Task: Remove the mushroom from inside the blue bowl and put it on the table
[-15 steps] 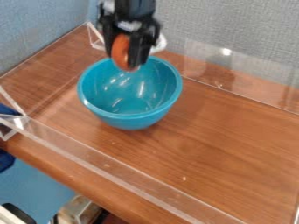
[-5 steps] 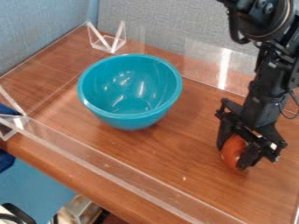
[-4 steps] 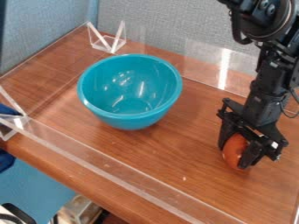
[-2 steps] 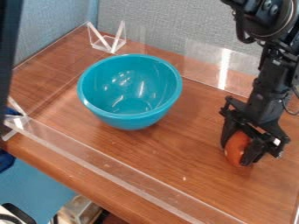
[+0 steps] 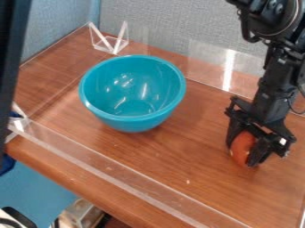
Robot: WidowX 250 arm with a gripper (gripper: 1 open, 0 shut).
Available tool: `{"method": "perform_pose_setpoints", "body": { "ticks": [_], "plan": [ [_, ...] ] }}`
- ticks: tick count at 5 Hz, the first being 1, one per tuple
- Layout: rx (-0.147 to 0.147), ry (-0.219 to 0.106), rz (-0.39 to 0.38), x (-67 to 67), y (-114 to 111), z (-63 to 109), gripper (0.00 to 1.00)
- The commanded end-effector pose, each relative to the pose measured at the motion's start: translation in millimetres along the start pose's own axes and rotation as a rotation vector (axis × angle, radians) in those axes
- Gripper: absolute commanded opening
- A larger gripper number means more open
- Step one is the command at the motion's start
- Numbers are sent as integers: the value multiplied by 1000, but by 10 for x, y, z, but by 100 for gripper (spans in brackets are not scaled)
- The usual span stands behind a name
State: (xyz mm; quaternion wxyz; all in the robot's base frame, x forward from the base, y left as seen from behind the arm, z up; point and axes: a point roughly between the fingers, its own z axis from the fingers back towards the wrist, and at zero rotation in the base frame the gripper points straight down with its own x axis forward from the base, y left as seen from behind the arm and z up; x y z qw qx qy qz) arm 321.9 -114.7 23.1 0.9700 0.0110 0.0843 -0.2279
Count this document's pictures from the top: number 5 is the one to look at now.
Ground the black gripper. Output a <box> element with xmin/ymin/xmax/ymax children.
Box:
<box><xmin>225</xmin><ymin>87</ymin><xmax>297</xmax><ymax>167</ymax></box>

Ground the orange and white toy mushroom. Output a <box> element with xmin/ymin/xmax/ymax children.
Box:
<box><xmin>231</xmin><ymin>131</ymin><xmax>256</xmax><ymax>167</ymax></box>

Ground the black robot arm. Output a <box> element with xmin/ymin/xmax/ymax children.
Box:
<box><xmin>225</xmin><ymin>0</ymin><xmax>305</xmax><ymax>167</ymax></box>

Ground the blue plastic bowl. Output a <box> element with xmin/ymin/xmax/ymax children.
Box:
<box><xmin>79</xmin><ymin>55</ymin><xmax>186</xmax><ymax>133</ymax></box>

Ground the clear acrylic front barrier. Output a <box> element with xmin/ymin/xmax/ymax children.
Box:
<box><xmin>7</xmin><ymin>105</ymin><xmax>251</xmax><ymax>228</ymax></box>

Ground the blue cloth object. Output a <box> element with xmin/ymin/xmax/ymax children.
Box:
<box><xmin>0</xmin><ymin>111</ymin><xmax>22</xmax><ymax>176</ymax></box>

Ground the black and white object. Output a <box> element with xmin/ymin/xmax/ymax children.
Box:
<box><xmin>0</xmin><ymin>207</ymin><xmax>38</xmax><ymax>228</ymax></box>

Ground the dark blurred foreground object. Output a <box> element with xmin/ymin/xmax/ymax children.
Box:
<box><xmin>0</xmin><ymin>0</ymin><xmax>33</xmax><ymax>159</ymax></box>

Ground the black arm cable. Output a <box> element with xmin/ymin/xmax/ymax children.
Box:
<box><xmin>288</xmin><ymin>92</ymin><xmax>305</xmax><ymax>116</ymax></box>

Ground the clear acrylic corner bracket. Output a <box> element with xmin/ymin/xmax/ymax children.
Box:
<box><xmin>89</xmin><ymin>21</ymin><xmax>129</xmax><ymax>55</ymax></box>

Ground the grey metal table frame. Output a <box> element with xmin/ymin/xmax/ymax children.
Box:
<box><xmin>50</xmin><ymin>199</ymin><xmax>105</xmax><ymax>228</ymax></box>

